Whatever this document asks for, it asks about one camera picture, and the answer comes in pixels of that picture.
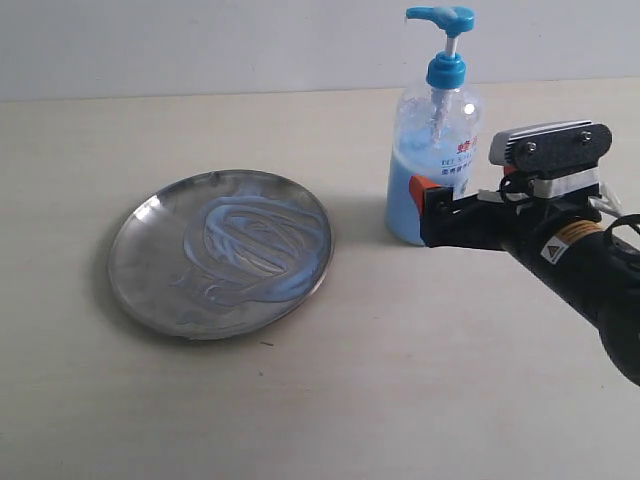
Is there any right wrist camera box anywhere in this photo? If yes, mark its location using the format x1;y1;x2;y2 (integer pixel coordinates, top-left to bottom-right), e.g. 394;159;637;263
488;120;612;200

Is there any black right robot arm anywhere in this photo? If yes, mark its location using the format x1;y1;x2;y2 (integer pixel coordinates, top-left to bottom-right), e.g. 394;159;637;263
409;175;639;383

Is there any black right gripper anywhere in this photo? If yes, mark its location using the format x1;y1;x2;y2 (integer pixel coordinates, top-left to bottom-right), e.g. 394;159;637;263
409;174;602;251

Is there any blue soap pump bottle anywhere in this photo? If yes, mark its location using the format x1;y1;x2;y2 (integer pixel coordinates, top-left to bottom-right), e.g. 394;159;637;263
385;6;483;245

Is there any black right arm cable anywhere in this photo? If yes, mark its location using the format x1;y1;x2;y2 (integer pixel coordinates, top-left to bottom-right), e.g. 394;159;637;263
602;213;640;251

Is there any round stainless steel plate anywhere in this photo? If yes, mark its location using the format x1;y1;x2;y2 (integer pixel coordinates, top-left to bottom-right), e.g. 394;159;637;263
107;169;335;341

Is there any pale blue soap puddle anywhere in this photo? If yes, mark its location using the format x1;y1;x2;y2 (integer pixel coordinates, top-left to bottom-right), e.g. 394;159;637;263
172;190;331;308

